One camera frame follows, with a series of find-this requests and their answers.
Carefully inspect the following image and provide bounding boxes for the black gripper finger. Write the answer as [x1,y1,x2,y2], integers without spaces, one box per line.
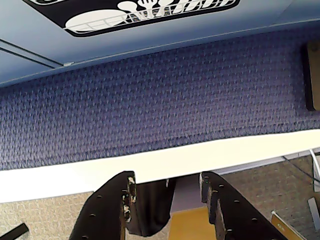
[68,170,138,240]
[199,171,289,240]

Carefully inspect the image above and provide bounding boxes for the blue cabinet panel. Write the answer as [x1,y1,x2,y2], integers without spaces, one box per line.
[0,0,320,87]

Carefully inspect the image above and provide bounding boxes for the yellow wooden board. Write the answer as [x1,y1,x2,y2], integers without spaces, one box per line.
[168,206,219,240]

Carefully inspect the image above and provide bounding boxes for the wooden sign plate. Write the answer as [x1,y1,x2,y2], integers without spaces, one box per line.
[270,210,307,240]

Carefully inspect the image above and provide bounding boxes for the grey metal strip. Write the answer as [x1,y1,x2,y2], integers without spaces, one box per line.
[306,196,320,227]

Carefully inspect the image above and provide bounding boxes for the black bar object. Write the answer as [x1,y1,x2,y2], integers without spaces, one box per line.
[0,223,29,240]

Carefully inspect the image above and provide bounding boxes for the purple woven mat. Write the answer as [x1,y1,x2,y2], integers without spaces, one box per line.
[0,26,320,171]

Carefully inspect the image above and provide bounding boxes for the black white dish rack sticker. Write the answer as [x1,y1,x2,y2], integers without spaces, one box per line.
[23,0,241,38]

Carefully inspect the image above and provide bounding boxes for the white cable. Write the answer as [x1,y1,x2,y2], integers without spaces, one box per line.
[309,148,320,193]

